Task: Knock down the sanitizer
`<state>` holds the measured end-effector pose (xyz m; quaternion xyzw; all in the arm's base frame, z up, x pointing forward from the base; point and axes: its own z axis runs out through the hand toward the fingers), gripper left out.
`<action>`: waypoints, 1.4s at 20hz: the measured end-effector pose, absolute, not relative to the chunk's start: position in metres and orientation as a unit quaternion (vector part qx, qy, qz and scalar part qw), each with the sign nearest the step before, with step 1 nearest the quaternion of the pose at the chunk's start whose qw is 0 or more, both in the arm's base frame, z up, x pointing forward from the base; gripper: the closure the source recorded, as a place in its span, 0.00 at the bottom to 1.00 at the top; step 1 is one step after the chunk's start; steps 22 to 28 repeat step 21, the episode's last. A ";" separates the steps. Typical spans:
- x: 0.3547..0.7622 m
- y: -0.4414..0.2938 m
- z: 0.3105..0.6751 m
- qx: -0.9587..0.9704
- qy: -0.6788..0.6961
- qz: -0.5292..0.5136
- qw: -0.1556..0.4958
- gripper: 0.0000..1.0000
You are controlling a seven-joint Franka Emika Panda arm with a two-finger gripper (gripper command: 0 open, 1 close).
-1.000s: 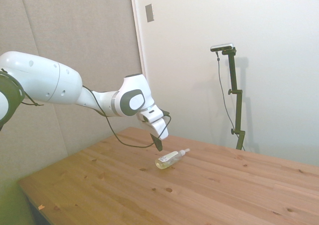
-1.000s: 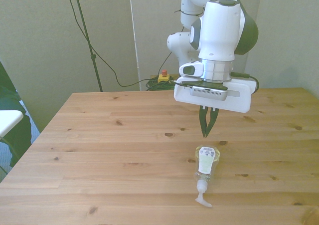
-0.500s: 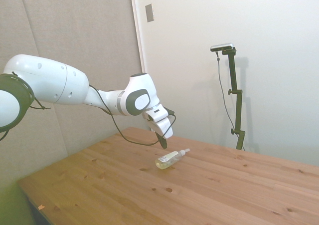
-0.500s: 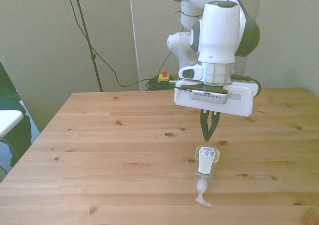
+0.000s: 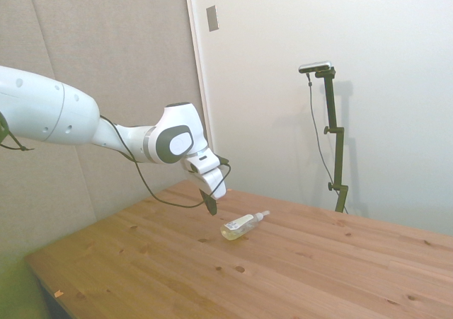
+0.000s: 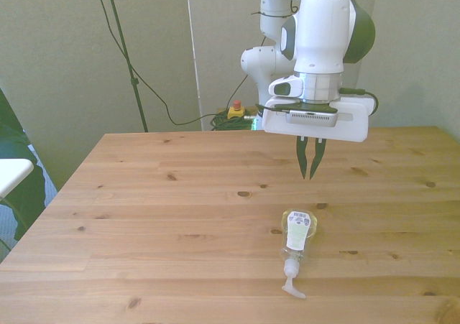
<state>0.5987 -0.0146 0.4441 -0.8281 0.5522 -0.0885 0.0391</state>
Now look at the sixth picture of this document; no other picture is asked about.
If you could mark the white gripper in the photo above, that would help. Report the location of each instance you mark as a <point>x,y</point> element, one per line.
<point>350,124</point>

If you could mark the clear yellow sanitizer pump bottle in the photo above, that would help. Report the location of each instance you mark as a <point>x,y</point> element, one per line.
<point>297,230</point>

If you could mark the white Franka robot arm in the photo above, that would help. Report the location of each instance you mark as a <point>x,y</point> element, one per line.
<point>316,33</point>

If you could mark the yellow emergency stop button box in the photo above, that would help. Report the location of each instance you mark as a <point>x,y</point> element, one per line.
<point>236,111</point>

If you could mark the dark green fabric object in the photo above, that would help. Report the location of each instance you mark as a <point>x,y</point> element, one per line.
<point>25,194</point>

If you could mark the white chair seat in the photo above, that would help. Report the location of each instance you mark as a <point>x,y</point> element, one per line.
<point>12,175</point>

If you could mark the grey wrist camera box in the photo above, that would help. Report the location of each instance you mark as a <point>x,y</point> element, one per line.
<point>312,118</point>

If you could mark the black camera tripod stand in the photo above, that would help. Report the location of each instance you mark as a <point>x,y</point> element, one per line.
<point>124,51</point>

